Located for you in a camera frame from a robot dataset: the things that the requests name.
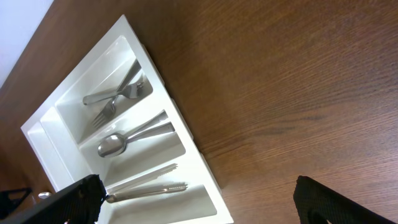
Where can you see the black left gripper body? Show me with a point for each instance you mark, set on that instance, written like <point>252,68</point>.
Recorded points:
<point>8,205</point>

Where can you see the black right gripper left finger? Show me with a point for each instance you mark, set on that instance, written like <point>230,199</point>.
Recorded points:
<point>78,203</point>

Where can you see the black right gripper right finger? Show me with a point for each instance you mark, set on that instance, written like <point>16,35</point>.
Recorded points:
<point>316,203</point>

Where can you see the small steel teaspoon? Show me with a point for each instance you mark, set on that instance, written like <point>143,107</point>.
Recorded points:
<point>44,195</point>

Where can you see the steel serving tongs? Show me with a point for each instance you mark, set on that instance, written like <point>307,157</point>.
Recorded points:
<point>144,186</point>

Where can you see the large steel spoon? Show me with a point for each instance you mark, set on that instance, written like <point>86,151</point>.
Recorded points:
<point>115,144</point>
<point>162,116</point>

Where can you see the steel fork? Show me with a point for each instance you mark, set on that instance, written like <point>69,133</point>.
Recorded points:
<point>131,91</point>
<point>109,109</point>

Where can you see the white plastic cutlery tray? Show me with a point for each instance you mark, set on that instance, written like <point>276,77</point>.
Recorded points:
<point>65,136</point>

